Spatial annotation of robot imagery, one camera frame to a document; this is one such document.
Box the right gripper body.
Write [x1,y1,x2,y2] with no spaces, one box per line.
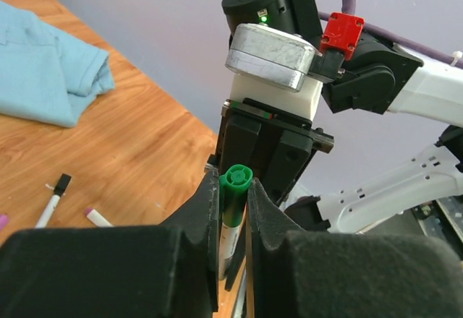
[206,98,334,205]

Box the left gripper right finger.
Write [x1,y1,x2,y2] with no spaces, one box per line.
[246,179,462,317]

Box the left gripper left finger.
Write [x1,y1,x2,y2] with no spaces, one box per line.
[1,170,220,317]

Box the pink cap marker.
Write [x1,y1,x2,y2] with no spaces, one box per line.
[85,207,113,227]

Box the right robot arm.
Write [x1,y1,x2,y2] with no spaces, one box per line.
[207,0,462,233]

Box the black cap marker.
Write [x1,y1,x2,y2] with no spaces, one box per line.
[35,173,72,228]

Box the magenta cap marker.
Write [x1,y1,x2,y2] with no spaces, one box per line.
[0,213,9,231]

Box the light blue folded cloth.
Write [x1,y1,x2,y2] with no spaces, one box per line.
[1,2,115,128]

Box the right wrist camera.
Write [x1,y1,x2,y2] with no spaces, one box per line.
[225,23,323,121]

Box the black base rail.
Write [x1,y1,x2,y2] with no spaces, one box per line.
[412,196,462,260]

